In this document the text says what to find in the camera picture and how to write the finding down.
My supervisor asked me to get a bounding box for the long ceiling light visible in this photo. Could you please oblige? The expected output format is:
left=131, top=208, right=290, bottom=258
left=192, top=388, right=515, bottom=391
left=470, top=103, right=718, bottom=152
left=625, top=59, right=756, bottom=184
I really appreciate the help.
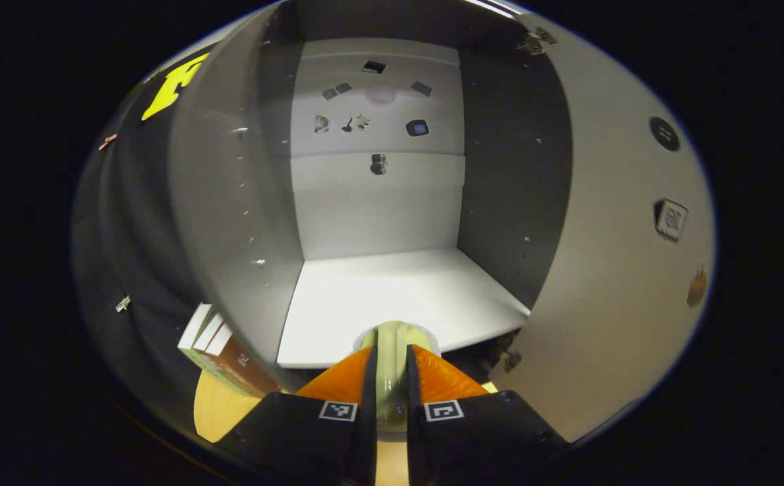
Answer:
left=463, top=0, right=528, bottom=18

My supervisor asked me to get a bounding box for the black backdrop cloth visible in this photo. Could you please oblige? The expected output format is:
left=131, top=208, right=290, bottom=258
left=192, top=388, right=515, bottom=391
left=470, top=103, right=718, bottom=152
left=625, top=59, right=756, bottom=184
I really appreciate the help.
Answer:
left=72, top=51, right=212, bottom=433

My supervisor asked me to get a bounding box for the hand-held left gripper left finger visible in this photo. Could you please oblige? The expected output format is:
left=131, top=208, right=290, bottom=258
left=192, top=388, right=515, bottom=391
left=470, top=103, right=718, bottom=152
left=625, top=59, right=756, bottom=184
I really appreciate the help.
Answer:
left=220, top=346, right=379, bottom=486

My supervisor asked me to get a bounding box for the green book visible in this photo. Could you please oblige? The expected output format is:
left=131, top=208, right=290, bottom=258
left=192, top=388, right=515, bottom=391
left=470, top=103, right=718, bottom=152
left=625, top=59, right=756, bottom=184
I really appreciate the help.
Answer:
left=177, top=304, right=221, bottom=379

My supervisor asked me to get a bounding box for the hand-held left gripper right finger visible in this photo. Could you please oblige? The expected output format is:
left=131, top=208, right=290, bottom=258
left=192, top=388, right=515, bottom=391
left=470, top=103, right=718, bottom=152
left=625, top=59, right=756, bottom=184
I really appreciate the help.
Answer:
left=405, top=344, right=568, bottom=486

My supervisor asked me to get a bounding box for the brown book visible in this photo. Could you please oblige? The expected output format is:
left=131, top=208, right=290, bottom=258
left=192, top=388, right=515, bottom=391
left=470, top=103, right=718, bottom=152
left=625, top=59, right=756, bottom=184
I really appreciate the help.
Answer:
left=204, top=323, right=282, bottom=399

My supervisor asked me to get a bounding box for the grey-brown book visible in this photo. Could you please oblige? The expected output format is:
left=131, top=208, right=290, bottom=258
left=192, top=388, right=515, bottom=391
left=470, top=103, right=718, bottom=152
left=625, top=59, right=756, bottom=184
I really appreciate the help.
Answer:
left=193, top=312, right=244, bottom=389

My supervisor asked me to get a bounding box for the dark grey cabinet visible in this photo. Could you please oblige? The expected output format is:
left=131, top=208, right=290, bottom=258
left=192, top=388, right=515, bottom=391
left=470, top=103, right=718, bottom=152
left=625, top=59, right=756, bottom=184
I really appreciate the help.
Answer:
left=166, top=0, right=575, bottom=394

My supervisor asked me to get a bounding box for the beige cabinet door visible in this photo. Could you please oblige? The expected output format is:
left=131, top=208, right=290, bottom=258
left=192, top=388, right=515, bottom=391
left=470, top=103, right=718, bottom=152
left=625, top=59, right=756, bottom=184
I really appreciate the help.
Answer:
left=493, top=13, right=717, bottom=443

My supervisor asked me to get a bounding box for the pale yellow bottle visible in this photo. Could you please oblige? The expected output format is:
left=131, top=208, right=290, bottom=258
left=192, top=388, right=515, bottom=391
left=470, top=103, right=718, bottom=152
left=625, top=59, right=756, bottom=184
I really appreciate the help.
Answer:
left=354, top=321, right=441, bottom=433

